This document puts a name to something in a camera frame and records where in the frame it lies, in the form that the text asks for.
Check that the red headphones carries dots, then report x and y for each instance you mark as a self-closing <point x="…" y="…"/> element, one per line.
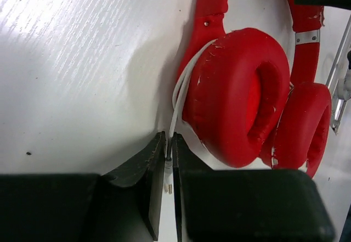
<point x="245" y="101"/>

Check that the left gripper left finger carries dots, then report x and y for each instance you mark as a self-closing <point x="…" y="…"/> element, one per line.
<point x="121" y="205"/>

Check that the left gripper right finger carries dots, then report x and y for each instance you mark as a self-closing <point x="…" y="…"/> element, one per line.
<point x="244" y="205"/>

